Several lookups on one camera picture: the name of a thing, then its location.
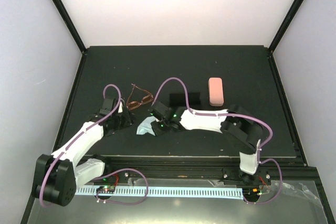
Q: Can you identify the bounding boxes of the black glasses case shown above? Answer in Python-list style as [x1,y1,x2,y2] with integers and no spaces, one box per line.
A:
[169,92,201,107]

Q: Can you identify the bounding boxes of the light blue cleaning cloth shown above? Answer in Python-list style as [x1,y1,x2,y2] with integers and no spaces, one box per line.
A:
[136,116,156,136]

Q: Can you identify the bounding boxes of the pink glasses case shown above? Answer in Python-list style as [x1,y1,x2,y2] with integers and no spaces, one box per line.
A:
[208,77,224,106]

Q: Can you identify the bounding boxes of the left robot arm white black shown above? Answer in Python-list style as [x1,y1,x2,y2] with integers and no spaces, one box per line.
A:
[31,98,133,206]

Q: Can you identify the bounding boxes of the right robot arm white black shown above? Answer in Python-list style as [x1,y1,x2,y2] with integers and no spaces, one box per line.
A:
[150,101,263,184]

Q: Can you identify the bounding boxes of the brown sunglasses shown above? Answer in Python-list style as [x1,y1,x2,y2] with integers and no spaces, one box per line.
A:
[126,83,154,110]

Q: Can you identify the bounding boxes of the left circuit board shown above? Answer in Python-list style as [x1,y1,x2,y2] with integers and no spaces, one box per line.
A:
[96,186,116,194]

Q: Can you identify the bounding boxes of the circuit board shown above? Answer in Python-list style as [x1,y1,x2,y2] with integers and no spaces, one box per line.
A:
[243,188,270,196]
[96,186,116,194]

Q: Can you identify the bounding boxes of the clear plastic sheet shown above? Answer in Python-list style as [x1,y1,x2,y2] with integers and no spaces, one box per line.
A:
[28,179,328,223]

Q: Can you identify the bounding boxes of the right circuit board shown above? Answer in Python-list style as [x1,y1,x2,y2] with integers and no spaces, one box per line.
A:
[243,188,270,196]

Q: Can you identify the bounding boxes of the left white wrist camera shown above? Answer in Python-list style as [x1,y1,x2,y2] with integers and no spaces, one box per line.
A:
[118,102,123,113]

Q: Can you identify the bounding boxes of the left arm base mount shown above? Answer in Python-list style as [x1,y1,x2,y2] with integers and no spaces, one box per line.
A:
[102,168,130,184]

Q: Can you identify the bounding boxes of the white slotted cable duct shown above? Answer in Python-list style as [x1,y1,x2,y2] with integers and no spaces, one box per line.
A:
[75,185,243,200]

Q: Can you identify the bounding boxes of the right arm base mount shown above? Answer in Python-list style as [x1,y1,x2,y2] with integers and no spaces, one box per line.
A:
[222,166,271,186]

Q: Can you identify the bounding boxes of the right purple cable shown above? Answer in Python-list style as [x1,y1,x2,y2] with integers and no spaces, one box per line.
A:
[151,77,284,206]

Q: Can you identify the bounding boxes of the left black frame post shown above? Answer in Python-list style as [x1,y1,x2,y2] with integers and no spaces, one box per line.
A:
[52,0,87,54]

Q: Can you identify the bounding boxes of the black frame post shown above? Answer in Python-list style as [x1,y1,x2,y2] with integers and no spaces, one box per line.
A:
[52,0,87,54]
[268,0,304,54]

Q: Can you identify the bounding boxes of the right black frame post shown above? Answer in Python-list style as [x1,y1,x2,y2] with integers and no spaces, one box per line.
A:
[268,0,304,54]

